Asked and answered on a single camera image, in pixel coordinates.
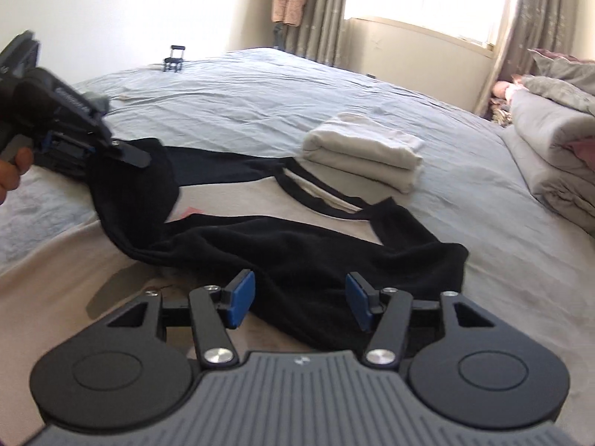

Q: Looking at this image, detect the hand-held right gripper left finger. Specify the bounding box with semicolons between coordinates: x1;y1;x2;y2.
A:
106;270;255;367

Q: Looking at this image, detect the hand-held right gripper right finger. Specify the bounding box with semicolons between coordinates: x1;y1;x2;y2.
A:
345;272;496;367

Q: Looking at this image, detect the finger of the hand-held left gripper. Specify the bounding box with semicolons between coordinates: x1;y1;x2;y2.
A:
100;139;150;169

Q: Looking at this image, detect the black and cream sweater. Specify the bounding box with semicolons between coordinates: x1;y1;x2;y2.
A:
0;138;470;423

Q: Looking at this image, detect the person's left hand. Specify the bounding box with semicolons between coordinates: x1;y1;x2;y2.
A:
0;148;34;205

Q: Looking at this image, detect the small black stand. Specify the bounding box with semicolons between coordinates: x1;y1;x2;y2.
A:
163;45;187;74

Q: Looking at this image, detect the grey bed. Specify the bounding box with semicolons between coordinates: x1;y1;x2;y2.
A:
0;46;595;446

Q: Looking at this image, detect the folded white cloth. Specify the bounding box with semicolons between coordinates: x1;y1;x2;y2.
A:
302;112;425;194

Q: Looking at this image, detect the grey patterned curtain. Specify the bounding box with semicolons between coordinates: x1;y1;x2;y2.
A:
474;0;582;117
283;0;351;67

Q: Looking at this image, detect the folded grey duvet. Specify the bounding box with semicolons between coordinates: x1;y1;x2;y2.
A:
499;88;595;237

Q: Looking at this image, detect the grey pillow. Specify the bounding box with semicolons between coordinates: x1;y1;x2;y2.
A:
523;49;595;114

